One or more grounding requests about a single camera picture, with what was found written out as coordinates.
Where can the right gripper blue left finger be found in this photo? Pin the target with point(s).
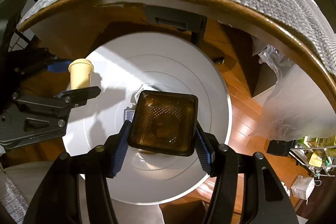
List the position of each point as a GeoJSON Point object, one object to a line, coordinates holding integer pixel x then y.
{"type": "Point", "coordinates": [120, 148]}

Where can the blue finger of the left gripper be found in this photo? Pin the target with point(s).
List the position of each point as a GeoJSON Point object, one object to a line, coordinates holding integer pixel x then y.
{"type": "Point", "coordinates": [79, 97]}
{"type": "Point", "coordinates": [58, 65]}

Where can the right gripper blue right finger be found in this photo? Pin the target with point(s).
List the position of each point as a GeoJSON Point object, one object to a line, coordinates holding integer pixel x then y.
{"type": "Point", "coordinates": [204, 149]}

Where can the small yellow plastic cup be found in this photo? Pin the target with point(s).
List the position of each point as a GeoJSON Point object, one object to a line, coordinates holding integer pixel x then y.
{"type": "Point", "coordinates": [80, 73]}

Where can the dark brown plastic tray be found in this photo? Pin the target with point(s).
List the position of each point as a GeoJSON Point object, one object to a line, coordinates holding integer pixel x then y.
{"type": "Point", "coordinates": [164, 122]}

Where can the round wooden table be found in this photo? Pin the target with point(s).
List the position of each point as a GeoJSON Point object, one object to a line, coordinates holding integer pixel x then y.
{"type": "Point", "coordinates": [290, 42]}

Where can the white crumpled paper bag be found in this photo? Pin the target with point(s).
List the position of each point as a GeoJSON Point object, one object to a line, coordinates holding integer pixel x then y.
{"type": "Point", "coordinates": [302, 187]}

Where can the large clear plastic bag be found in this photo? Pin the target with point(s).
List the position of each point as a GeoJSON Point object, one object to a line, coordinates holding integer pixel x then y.
{"type": "Point", "coordinates": [296, 107]}

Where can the grey woven placemat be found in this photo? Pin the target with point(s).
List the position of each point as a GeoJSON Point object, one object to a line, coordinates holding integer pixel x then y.
{"type": "Point", "coordinates": [304, 17]}

